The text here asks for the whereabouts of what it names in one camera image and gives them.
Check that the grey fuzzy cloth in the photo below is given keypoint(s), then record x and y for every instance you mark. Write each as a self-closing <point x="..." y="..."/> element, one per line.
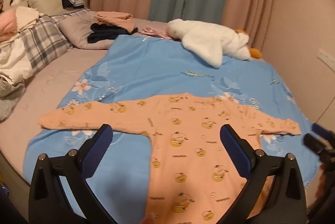
<point x="9" y="103"/>

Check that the cream folded blanket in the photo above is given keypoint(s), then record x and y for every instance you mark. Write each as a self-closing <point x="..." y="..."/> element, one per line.
<point x="28" y="17"/>

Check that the small pink cloth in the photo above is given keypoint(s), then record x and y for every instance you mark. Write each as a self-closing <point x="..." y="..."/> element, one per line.
<point x="154" y="31"/>

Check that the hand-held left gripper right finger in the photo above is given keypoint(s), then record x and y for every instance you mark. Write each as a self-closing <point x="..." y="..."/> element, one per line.
<point x="231" y="150"/>

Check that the green pillow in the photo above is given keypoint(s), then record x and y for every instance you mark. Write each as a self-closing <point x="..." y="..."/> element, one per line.
<point x="48" y="4"/>

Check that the white goose plush toy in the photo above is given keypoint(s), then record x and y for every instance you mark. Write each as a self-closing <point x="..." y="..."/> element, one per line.
<point x="206" y="39"/>

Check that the plaid pillow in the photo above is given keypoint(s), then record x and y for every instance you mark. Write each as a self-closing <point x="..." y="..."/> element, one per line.
<point x="44" y="43"/>

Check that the blue floral blanket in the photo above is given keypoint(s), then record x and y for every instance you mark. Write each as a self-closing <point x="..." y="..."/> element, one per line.
<point x="157" y="67"/>

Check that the pink folded blanket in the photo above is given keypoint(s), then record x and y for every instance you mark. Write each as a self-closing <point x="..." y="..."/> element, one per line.
<point x="9" y="25"/>

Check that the grey-pink pillow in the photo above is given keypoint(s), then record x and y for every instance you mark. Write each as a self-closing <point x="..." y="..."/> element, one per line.
<point x="76" y="30"/>

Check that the dark navy clothes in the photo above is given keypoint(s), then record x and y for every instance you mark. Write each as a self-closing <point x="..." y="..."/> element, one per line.
<point x="104" y="33"/>

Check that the white wall socket strip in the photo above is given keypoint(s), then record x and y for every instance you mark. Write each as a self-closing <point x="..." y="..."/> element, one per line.
<point x="327" y="58"/>

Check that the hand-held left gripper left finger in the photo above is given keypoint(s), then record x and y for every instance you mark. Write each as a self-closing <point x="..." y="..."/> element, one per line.
<point x="98" y="150"/>

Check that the orange printed baby onesie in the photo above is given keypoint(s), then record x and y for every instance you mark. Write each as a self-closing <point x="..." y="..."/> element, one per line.
<point x="188" y="135"/>

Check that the folded orange clothes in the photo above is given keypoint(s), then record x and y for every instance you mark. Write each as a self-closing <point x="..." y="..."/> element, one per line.
<point x="115" y="18"/>

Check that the white crumpled duvet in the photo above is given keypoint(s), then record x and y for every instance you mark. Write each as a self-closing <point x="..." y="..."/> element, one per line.
<point x="13" y="62"/>

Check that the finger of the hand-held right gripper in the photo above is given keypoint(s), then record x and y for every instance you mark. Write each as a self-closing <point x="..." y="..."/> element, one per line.
<point x="323" y="129"/>
<point x="315" y="143"/>

